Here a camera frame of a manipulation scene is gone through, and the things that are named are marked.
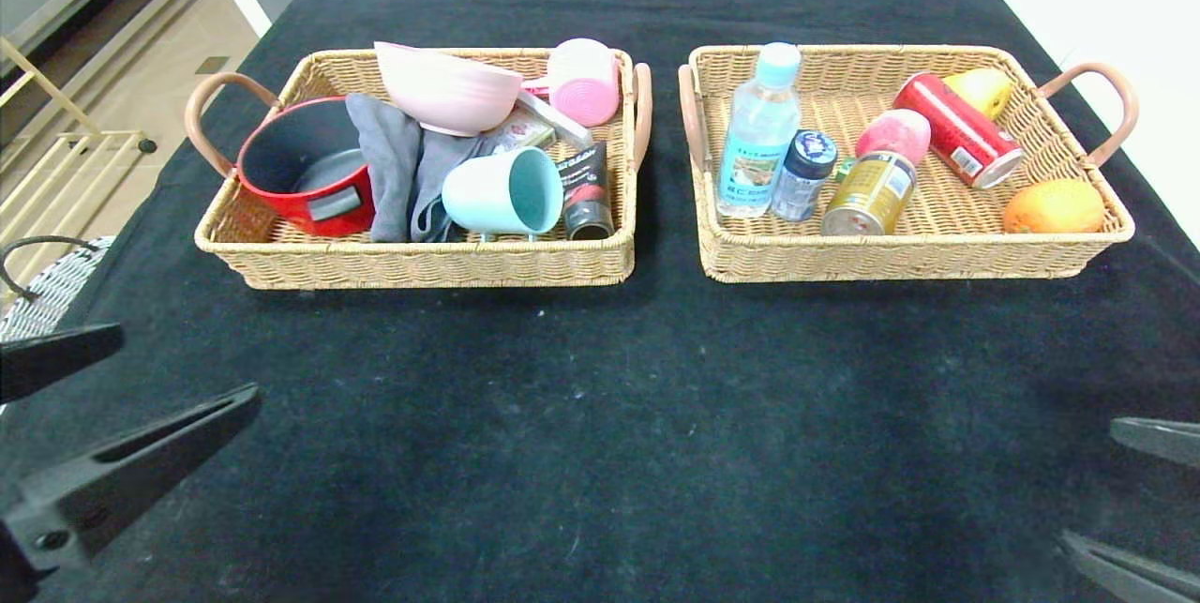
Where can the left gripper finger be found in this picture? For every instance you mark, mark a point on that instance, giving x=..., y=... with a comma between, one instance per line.
x=56, y=354
x=122, y=481

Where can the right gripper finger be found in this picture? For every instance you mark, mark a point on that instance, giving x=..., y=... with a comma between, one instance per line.
x=1158, y=442
x=1134, y=575

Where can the gold drink can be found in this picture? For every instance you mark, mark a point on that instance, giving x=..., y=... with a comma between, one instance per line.
x=867, y=195

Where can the grey towel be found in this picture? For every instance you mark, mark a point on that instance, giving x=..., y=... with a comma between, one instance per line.
x=394, y=172

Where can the small bottle dark blue cap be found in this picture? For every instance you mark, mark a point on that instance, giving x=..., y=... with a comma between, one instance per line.
x=802, y=181

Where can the pink bowl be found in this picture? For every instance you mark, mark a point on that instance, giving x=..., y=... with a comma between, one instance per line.
x=450, y=87

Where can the clear water bottle blue cap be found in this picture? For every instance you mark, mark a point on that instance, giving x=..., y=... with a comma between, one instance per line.
x=755, y=153

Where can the black face wash tube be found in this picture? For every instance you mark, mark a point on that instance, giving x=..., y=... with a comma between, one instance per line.
x=586, y=195

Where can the light wooden rack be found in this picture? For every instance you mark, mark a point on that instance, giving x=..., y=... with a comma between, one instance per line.
x=94, y=139

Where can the orange fruit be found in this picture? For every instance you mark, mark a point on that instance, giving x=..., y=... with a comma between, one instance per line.
x=1055, y=207

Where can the red cooking pot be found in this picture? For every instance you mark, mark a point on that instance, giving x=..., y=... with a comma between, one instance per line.
x=291, y=153

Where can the red soda can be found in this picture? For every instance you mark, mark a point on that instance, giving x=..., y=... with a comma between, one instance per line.
x=956, y=129

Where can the yellow pear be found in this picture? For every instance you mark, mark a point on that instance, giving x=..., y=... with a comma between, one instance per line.
x=984, y=89

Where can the red apple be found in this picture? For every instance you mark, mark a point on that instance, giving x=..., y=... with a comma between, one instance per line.
x=895, y=132

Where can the green gum pack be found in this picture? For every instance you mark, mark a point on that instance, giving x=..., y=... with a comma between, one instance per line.
x=844, y=169

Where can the teal mug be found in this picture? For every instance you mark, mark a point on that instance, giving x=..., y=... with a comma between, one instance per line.
x=497, y=195

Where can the small green tin box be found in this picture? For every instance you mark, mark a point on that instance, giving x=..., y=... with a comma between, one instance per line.
x=525, y=129

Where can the silver tube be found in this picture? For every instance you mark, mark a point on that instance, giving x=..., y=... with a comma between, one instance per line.
x=558, y=115

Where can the pink measuring cup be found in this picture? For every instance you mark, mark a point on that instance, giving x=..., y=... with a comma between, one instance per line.
x=586, y=87

